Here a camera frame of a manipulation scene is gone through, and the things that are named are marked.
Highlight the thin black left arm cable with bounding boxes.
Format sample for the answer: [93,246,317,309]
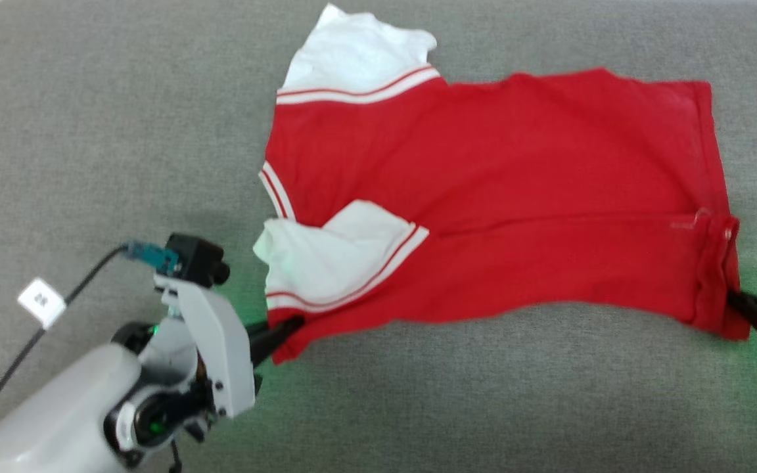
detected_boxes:
[0,244,131,454]

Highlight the white cable label tag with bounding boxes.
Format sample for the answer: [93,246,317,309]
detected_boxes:
[16,277,68,330]

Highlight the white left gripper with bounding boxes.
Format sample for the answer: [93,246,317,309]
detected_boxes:
[153,273,306,422]

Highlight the red and white garment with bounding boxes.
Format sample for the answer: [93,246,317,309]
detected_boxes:
[252,3,751,366]

